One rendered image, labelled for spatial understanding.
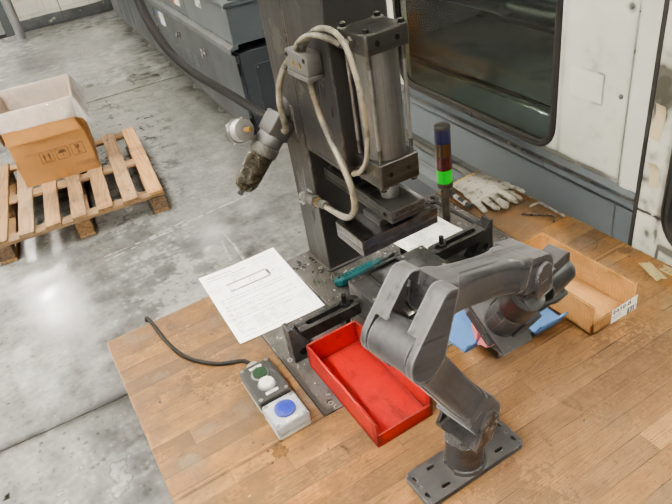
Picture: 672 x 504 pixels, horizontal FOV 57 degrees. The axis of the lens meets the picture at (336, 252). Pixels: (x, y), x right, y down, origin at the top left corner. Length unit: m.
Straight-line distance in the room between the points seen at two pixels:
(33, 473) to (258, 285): 1.41
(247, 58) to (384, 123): 3.20
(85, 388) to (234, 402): 1.67
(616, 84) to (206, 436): 1.17
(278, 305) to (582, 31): 0.95
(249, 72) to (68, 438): 2.60
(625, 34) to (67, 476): 2.25
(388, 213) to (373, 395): 0.35
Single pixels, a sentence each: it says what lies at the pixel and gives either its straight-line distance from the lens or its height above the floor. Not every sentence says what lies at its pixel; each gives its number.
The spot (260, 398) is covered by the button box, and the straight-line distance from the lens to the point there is 1.21.
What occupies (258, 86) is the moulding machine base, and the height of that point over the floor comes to 0.41.
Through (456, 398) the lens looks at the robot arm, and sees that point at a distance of 0.91.
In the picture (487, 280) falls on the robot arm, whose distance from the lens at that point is 0.83.
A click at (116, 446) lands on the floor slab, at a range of 2.58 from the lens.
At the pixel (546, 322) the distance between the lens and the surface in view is 1.31.
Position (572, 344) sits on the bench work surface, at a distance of 1.30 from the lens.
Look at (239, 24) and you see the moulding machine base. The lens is 4.22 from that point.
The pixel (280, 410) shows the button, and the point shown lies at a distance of 1.17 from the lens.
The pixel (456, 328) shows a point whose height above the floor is 0.99.
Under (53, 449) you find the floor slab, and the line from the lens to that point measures 2.71.
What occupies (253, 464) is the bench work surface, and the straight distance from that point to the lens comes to 1.16.
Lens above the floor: 1.80
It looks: 35 degrees down
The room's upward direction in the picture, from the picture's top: 10 degrees counter-clockwise
